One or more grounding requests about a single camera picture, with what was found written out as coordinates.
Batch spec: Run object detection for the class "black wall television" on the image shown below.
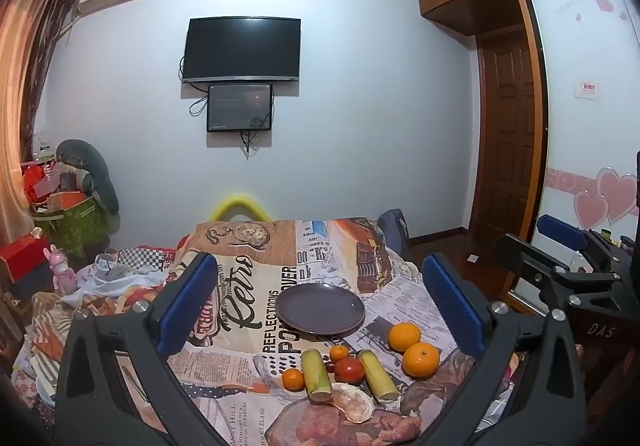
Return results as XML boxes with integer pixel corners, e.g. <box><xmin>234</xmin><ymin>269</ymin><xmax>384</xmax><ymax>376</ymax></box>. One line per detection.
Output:
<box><xmin>181</xmin><ymin>17</ymin><xmax>302</xmax><ymax>84</ymax></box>

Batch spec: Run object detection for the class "dark grey plate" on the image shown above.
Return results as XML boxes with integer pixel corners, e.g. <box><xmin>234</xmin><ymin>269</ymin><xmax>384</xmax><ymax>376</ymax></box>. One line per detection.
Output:
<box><xmin>276</xmin><ymin>284</ymin><xmax>366</xmax><ymax>336</ymax></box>

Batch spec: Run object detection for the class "red tomato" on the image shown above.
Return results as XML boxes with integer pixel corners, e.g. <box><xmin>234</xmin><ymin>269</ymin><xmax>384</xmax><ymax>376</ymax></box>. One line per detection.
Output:
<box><xmin>334</xmin><ymin>357</ymin><xmax>365</xmax><ymax>384</ymax></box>

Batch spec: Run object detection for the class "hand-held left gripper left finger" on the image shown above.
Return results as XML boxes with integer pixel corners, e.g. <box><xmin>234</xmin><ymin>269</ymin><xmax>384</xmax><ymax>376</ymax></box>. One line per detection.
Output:
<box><xmin>54</xmin><ymin>251</ymin><xmax>231</xmax><ymax>446</ymax></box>

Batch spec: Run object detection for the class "red box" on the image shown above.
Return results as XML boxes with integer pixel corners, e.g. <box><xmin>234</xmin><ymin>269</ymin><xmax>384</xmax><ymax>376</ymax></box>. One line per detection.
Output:
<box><xmin>0</xmin><ymin>236</ymin><xmax>51</xmax><ymax>287</ymax></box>

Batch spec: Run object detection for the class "printed newspaper-style tablecloth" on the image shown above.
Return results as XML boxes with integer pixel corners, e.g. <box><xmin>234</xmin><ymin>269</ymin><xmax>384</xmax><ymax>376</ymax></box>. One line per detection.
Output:
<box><xmin>165</xmin><ymin>216</ymin><xmax>501</xmax><ymax>446</ymax></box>

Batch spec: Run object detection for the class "large orange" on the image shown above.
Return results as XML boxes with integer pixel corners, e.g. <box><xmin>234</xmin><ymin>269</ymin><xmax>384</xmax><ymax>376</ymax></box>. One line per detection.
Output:
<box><xmin>402</xmin><ymin>342</ymin><xmax>441</xmax><ymax>379</ymax></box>
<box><xmin>388</xmin><ymin>322</ymin><xmax>422</xmax><ymax>353</ymax></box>

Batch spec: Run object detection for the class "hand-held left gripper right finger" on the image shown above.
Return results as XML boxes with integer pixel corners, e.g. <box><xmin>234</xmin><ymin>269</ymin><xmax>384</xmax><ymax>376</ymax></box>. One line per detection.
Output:
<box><xmin>421</xmin><ymin>252</ymin><xmax>591</xmax><ymax>446</ymax></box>

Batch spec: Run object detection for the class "green sugarcane piece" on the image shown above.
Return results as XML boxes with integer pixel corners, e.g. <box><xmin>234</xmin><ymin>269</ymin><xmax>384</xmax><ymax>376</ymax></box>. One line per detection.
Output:
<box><xmin>357</xmin><ymin>349</ymin><xmax>401</xmax><ymax>402</ymax></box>
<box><xmin>300</xmin><ymin>348</ymin><xmax>333</xmax><ymax>404</ymax></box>

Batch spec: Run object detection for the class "black monitor cable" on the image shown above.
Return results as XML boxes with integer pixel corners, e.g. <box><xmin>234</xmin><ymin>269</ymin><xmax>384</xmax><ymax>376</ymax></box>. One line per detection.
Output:
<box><xmin>240</xmin><ymin>128</ymin><xmax>262</xmax><ymax>160</ymax></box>

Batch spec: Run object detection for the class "brown wooden door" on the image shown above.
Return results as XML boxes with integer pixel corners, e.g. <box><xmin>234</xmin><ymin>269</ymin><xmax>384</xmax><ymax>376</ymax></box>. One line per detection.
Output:
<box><xmin>475</xmin><ymin>26</ymin><xmax>547</xmax><ymax>243</ymax></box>

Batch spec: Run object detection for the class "grey plush toy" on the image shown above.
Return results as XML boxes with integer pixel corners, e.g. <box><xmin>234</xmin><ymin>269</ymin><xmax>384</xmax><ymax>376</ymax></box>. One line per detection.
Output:
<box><xmin>55</xmin><ymin>139</ymin><xmax>121</xmax><ymax>227</ymax></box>

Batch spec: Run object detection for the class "green patterned box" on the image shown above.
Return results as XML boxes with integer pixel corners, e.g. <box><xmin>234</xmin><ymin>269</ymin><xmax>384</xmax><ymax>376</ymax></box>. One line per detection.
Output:
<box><xmin>32</xmin><ymin>198</ymin><xmax>111</xmax><ymax>261</ymax></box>

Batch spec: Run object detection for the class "brown curtain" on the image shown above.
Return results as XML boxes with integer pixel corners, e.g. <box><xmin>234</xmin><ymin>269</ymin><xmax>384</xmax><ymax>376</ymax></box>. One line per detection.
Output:
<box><xmin>0</xmin><ymin>0</ymin><xmax>81</xmax><ymax>237</ymax></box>

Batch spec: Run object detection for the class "black-white checkered cloth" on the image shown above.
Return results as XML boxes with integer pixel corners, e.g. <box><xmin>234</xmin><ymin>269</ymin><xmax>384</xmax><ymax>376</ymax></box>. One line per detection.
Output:
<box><xmin>117</xmin><ymin>247</ymin><xmax>176</xmax><ymax>271</ymax></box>

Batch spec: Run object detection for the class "light blue cloth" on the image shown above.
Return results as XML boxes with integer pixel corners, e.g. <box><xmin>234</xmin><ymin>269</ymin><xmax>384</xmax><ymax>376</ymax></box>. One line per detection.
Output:
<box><xmin>75</xmin><ymin>253</ymin><xmax>166</xmax><ymax>297</ymax></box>

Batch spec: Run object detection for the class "pink bunny figure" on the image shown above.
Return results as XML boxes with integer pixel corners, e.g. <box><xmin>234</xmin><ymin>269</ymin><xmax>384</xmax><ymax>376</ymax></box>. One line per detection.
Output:
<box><xmin>50</xmin><ymin>244</ymin><xmax>78</xmax><ymax>294</ymax></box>

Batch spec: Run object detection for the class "blue backpack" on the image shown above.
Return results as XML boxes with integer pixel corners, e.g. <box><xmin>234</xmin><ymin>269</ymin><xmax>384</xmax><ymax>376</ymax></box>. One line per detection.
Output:
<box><xmin>377</xmin><ymin>209</ymin><xmax>413</xmax><ymax>261</ymax></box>

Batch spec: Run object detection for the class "small black wall monitor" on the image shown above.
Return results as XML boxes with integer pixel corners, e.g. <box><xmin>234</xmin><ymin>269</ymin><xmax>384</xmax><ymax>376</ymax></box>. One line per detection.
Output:
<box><xmin>207</xmin><ymin>84</ymin><xmax>274</xmax><ymax>133</ymax></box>

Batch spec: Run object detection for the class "white heart-print wardrobe door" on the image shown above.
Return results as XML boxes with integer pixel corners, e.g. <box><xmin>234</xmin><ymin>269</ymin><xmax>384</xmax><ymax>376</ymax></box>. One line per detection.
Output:
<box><xmin>520</xmin><ymin>0</ymin><xmax>640</xmax><ymax>277</ymax></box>

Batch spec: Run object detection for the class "orange cardboard box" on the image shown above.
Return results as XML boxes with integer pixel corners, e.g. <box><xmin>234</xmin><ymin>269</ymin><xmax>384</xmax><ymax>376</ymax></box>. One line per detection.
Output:
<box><xmin>47</xmin><ymin>192</ymin><xmax>90</xmax><ymax>213</ymax></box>

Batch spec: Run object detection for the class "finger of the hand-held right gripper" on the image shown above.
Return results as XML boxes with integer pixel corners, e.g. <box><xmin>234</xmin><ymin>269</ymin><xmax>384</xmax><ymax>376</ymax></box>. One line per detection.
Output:
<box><xmin>494</xmin><ymin>233</ymin><xmax>624</xmax><ymax>313</ymax></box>
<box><xmin>536</xmin><ymin>214</ymin><xmax>592</xmax><ymax>257</ymax></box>

